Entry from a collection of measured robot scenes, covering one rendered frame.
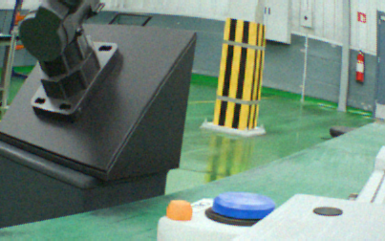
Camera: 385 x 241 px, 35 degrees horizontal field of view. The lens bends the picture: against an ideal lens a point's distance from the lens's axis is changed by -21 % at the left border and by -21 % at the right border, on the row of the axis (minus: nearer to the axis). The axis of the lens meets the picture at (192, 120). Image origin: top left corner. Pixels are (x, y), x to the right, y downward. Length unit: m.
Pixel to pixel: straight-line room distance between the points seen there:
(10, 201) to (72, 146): 0.14
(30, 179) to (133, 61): 0.21
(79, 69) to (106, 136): 0.09
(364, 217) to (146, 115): 0.63
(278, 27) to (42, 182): 11.23
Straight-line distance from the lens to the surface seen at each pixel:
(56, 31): 0.72
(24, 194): 0.83
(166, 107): 0.84
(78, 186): 0.75
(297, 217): 0.19
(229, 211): 0.42
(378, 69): 11.63
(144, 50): 0.87
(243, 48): 6.88
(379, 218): 0.19
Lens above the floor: 0.95
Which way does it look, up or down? 7 degrees down
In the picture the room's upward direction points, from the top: 8 degrees clockwise
